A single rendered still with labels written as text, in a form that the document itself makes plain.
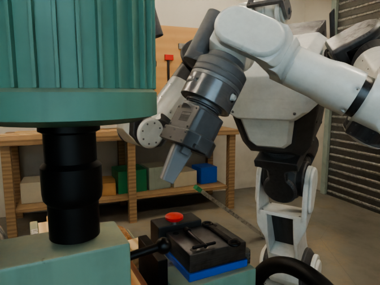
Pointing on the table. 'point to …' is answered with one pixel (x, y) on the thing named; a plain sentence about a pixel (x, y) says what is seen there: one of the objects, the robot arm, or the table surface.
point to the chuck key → (197, 239)
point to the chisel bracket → (67, 260)
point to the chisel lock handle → (163, 246)
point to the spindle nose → (71, 183)
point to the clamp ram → (153, 264)
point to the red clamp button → (174, 217)
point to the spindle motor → (77, 63)
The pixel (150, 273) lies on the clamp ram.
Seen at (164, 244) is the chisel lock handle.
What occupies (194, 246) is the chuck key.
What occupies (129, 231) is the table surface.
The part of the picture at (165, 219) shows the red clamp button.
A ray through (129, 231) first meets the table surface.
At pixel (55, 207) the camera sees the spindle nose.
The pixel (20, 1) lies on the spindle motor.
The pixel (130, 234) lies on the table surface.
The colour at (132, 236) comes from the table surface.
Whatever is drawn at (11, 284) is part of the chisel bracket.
